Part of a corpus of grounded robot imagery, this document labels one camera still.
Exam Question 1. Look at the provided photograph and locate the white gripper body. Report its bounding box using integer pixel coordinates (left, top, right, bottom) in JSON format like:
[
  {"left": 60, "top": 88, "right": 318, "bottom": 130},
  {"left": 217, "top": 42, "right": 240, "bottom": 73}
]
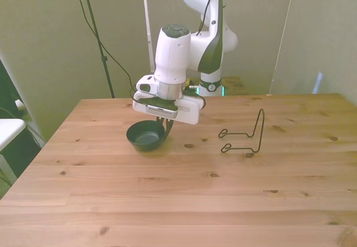
[{"left": 132, "top": 90, "right": 204, "bottom": 126}]

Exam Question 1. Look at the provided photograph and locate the dark green bowl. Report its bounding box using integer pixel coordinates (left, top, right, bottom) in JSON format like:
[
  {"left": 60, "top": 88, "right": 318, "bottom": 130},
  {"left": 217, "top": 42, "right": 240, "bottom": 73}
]
[{"left": 126, "top": 120, "right": 168, "bottom": 153}]

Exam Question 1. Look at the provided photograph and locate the white vertical strip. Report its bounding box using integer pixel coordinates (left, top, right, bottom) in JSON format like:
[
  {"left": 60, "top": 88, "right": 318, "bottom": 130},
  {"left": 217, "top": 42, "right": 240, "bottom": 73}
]
[{"left": 141, "top": 0, "right": 157, "bottom": 74}]

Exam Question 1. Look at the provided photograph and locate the black tripod pole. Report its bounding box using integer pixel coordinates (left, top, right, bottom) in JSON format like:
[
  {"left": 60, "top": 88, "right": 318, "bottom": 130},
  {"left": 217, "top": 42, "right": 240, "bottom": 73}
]
[{"left": 79, "top": 0, "right": 116, "bottom": 99}]

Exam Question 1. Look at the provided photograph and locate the clear acrylic panel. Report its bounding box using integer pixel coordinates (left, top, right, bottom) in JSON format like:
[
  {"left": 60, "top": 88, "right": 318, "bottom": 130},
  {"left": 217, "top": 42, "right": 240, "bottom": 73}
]
[{"left": 269, "top": 0, "right": 330, "bottom": 95}]

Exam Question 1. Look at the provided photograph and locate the white seat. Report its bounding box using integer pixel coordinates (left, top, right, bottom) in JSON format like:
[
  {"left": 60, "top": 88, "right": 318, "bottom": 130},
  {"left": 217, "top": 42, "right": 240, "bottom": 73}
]
[{"left": 0, "top": 118, "right": 26, "bottom": 152}]

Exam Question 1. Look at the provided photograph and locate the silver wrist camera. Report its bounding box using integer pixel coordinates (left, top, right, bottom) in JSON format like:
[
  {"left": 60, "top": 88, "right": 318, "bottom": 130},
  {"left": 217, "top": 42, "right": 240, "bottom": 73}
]
[{"left": 145, "top": 103, "right": 179, "bottom": 119}]

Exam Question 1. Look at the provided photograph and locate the black tripod cable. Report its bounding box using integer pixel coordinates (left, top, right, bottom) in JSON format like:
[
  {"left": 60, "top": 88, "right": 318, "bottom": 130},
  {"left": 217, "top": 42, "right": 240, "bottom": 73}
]
[{"left": 69, "top": 0, "right": 134, "bottom": 90}]

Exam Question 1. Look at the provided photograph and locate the black wire plate stand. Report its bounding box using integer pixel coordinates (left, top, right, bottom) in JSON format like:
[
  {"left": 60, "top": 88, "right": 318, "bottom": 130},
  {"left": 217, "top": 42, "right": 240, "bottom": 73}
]
[{"left": 218, "top": 108, "right": 266, "bottom": 154}]

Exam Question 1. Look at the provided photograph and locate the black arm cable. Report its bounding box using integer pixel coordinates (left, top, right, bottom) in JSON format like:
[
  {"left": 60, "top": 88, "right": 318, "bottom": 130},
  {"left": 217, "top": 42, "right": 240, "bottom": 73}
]
[{"left": 128, "top": 0, "right": 224, "bottom": 110}]

